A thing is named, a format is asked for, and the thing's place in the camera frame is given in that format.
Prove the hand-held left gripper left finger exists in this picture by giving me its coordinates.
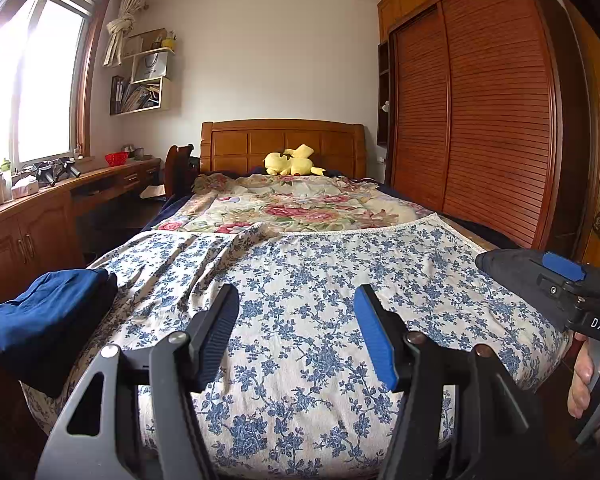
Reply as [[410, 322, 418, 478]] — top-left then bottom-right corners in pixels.
[[35, 282, 241, 480]]

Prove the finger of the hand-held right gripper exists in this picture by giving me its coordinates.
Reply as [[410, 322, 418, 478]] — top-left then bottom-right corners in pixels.
[[537, 251, 600, 307], [475, 249, 581, 333]]

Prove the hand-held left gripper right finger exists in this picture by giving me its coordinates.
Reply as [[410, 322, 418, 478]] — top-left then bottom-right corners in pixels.
[[353, 284, 556, 480]]

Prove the person's right hand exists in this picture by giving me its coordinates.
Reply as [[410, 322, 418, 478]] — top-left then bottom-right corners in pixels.
[[567, 332, 600, 421]]

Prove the blue floral bedspread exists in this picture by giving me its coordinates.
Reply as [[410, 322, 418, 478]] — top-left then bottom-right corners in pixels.
[[22, 212, 571, 478]]

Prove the folded black garment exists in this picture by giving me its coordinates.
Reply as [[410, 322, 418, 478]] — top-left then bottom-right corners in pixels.
[[0, 272, 119, 399]]

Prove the pink floral quilt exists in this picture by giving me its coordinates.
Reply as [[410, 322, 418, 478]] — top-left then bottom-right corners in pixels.
[[152, 172, 431, 238]]

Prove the wooden slatted wardrobe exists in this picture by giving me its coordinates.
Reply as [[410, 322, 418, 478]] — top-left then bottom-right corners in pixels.
[[377, 0, 588, 256]]

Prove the wooden chair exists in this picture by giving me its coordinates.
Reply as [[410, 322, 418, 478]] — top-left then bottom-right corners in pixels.
[[164, 144, 201, 200]]

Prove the folded navy blue garment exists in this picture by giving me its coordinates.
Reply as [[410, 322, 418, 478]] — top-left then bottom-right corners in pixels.
[[0, 269, 110, 367]]

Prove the yellow plush toy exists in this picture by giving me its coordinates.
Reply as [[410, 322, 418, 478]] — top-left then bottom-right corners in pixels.
[[263, 144, 327, 177]]

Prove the wooden bed headboard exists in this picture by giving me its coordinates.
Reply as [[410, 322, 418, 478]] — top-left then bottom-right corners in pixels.
[[200, 119, 367, 180]]

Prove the wooden desk with cabinets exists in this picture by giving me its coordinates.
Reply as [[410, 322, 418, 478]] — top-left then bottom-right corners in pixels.
[[0, 157, 162, 306]]

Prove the black metal device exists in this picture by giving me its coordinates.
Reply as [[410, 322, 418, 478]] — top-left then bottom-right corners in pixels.
[[21, 157, 81, 187]]

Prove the white tissue pack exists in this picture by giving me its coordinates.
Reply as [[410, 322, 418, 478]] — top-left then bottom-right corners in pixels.
[[11, 176, 41, 201]]

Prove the row of books and papers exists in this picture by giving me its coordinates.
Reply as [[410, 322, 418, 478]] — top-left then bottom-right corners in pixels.
[[111, 76, 162, 114]]

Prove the white paper bag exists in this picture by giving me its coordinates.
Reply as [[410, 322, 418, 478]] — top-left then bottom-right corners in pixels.
[[132, 51, 169, 84]]

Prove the brown paper bag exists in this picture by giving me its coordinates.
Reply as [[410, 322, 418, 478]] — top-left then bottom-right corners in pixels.
[[122, 29, 168, 59]]

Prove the wood-framed window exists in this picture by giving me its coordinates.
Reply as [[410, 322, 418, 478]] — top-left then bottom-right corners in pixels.
[[0, 0, 112, 171]]

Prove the knotted beige curtain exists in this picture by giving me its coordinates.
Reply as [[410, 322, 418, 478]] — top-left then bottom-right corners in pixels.
[[102, 0, 146, 67]]

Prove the cream wall shelf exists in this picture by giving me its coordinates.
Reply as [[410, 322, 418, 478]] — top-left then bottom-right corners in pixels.
[[109, 47, 176, 117]]

